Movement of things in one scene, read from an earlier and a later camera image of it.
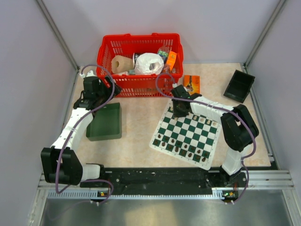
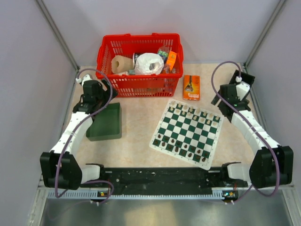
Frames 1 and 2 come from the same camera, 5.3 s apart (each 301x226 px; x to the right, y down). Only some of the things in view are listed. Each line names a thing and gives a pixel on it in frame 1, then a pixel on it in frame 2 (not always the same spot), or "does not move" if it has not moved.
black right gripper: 176,114 -> 215,100
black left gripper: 108,90 does not move
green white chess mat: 192,138 does not move
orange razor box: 192,83 does not move
